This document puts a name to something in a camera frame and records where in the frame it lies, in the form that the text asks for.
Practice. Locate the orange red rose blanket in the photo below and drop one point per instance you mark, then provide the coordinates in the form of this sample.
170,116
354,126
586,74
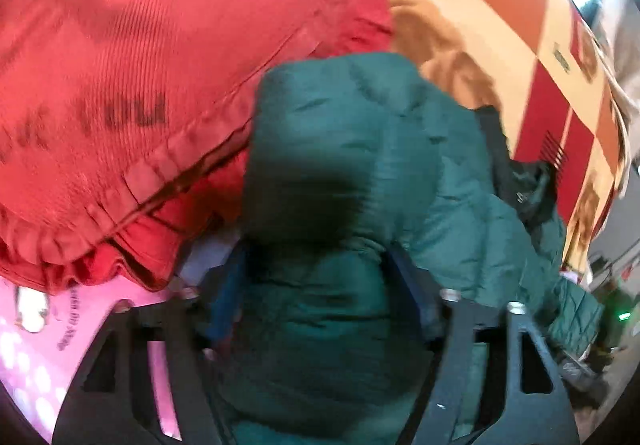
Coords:
536,62

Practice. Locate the green puffer jacket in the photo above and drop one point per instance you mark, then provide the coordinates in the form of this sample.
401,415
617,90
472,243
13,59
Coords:
348,156

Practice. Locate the pink penguin bedsheet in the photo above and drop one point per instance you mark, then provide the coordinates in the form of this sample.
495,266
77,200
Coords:
43,341

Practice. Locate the red ruffled pillow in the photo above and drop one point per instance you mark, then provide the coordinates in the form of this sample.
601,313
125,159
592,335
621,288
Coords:
124,123

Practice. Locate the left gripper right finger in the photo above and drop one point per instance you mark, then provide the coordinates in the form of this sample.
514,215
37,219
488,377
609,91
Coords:
491,378

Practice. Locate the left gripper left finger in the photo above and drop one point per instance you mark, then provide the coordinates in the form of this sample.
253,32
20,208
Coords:
111,398

